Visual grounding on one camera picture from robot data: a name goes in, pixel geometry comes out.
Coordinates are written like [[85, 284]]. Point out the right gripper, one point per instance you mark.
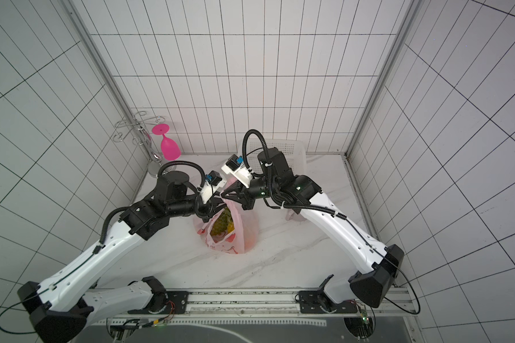
[[240, 196]]

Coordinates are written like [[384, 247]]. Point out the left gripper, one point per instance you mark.
[[211, 207]]

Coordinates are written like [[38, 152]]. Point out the yellow pineapple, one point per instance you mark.
[[222, 226]]

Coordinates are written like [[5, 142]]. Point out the pink plastic bag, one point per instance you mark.
[[241, 240]]

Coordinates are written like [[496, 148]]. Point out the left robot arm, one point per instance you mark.
[[61, 306]]

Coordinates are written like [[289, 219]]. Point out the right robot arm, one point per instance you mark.
[[377, 265]]

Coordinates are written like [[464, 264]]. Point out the lilac mug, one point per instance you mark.
[[294, 216]]

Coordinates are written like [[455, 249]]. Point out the white plastic basket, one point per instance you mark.
[[294, 152]]

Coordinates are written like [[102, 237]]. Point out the pink wine glass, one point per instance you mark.
[[170, 149]]

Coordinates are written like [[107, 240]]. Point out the silver glass rack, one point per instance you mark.
[[139, 129]]

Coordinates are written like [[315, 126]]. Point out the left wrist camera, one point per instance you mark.
[[213, 183]]

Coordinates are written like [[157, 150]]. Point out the aluminium rail frame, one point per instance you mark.
[[216, 308]]

